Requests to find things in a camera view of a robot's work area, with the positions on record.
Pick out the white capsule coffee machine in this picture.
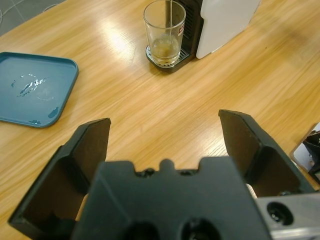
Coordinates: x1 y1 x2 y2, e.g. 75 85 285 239
146 0 262 74

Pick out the white block with dark post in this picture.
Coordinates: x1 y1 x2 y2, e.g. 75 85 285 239
289 123 320 185

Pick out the teal square tray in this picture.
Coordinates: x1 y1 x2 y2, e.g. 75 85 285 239
0 51 80 129

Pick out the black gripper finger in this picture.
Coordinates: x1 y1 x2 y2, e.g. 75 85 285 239
218 108 315 199
8 117 112 236

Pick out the clear drinking glass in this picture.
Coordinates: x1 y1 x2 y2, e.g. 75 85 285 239
142 0 187 65

